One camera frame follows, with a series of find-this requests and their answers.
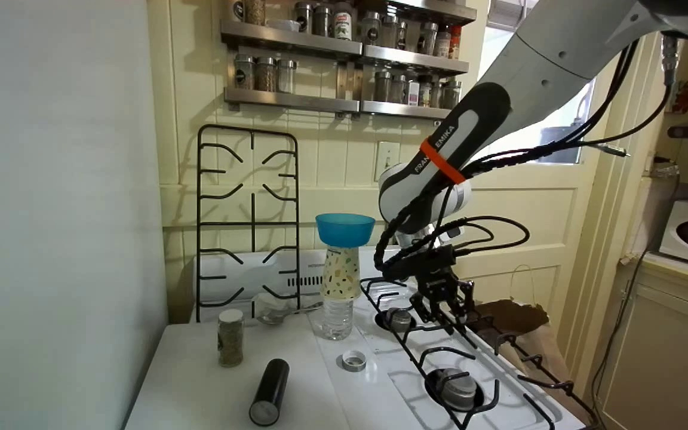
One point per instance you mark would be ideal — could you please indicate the cream cabinet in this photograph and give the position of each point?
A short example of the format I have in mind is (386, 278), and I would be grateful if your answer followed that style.
(678, 360)

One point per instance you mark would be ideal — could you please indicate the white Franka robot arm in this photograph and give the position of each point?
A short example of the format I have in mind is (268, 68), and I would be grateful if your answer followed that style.
(549, 56)

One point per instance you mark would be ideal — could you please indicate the cream panel door with window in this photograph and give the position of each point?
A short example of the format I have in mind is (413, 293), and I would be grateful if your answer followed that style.
(560, 240)

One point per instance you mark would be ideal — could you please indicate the steel spice shelf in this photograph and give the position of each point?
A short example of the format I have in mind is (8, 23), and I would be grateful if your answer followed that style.
(296, 37)
(296, 99)

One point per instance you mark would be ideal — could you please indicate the red wall ornament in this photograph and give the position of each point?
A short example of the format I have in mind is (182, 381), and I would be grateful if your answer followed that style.
(683, 97)

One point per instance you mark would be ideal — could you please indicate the glass spice jar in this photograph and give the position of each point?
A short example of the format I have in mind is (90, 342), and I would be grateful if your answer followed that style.
(303, 16)
(263, 72)
(446, 40)
(369, 24)
(431, 92)
(388, 30)
(447, 94)
(428, 37)
(413, 88)
(321, 18)
(241, 72)
(288, 75)
(398, 86)
(381, 85)
(244, 10)

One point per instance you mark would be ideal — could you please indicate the small clear glass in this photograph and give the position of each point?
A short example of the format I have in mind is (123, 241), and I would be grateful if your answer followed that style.
(274, 314)

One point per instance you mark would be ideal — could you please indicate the brown paper bag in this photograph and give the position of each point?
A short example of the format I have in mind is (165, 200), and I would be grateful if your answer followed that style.
(511, 314)

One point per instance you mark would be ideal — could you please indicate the white light switch plate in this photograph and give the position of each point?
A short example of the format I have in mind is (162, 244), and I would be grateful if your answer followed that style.
(386, 153)

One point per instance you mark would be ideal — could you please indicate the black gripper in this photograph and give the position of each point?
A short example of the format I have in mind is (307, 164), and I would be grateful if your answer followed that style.
(437, 281)

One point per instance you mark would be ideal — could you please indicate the clear bottle with dotted label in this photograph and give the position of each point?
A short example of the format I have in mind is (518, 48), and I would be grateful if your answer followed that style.
(337, 278)

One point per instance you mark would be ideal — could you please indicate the small metal shaker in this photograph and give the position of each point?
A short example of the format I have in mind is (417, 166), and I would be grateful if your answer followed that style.
(229, 337)

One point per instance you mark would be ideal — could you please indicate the small glass cup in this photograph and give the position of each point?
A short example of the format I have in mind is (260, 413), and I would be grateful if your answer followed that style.
(352, 361)

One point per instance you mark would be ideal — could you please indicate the spice jar with white label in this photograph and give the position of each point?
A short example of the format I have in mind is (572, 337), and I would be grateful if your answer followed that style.
(342, 23)

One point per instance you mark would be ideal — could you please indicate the white gas stove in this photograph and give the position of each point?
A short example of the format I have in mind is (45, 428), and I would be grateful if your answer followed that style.
(332, 398)

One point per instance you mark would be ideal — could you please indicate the blue plastic funnel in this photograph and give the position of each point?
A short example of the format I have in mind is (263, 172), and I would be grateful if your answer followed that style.
(344, 227)

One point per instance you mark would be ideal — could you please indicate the white refrigerator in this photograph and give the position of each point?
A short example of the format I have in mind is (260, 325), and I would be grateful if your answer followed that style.
(57, 200)

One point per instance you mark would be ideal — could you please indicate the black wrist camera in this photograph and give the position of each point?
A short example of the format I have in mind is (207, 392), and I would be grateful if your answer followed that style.
(417, 262)

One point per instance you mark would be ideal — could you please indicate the round steel gas burner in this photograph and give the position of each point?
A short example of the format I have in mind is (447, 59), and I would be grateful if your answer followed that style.
(398, 321)
(455, 387)

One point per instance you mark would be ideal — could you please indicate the black cylindrical grinder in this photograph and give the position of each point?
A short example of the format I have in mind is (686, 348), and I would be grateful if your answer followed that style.
(268, 391)

